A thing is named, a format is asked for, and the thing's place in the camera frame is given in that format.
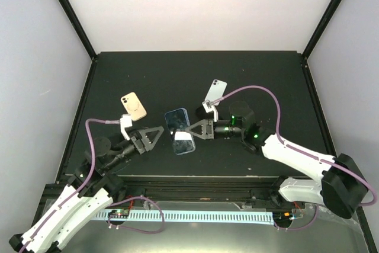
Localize blue smartphone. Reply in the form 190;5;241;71
164;108;195;155

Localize white smartphone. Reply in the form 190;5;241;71
204;79;227;102

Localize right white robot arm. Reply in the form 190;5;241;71
185;101;369;219

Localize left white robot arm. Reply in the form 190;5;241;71
9;119;164;252

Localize black phone case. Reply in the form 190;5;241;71
195;106;207;120

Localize beige cased phone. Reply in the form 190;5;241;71
120;92;147;121

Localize left green circuit board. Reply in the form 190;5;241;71
108;209;130;219

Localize clear acrylic sheet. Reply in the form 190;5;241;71
62;202;369;252

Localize right circuit board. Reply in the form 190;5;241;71
272;212;304;221

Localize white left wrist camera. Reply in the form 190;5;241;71
120;114;133;140

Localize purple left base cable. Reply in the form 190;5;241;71
107;196;166;234

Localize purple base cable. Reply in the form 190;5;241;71
274;204;319;232
107;196;166;234

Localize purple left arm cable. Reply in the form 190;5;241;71
17;118;122;253

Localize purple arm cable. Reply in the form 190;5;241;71
207;85;378;206
17;118;122;253

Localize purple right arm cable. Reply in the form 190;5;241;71
207;85;378;206

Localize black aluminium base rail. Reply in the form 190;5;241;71
116;175;278;206

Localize white slotted cable duct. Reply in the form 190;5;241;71
92;209;274;225

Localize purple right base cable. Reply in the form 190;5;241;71
274;204;319;232

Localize right black frame post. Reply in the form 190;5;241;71
302;0;342;60

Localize black frame post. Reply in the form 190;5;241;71
302;0;342;60
58;0;97;60

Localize left black frame post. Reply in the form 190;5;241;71
58;0;97;60

